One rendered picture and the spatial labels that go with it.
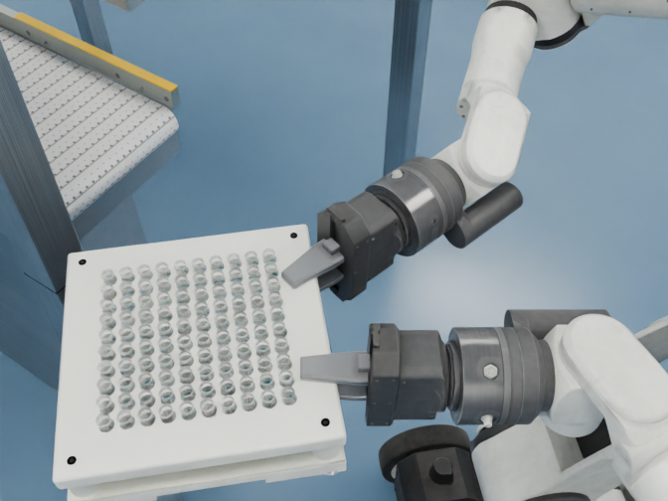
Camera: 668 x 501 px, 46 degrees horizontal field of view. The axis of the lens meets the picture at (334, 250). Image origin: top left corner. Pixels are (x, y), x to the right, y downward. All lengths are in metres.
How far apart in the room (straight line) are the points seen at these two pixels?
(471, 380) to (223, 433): 0.22
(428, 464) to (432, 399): 0.91
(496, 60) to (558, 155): 1.58
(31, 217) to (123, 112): 0.32
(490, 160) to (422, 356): 0.26
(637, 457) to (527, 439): 0.46
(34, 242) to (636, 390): 0.69
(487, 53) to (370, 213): 0.27
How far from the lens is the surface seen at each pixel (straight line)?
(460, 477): 1.61
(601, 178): 2.48
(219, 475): 0.72
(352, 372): 0.70
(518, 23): 0.98
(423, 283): 2.11
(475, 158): 0.84
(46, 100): 1.31
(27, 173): 0.95
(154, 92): 1.25
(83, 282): 0.81
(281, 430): 0.68
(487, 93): 0.88
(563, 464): 1.12
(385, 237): 0.79
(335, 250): 0.77
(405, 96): 1.85
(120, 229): 1.47
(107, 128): 1.23
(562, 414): 0.75
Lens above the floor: 1.68
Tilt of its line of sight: 51 degrees down
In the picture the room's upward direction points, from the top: straight up
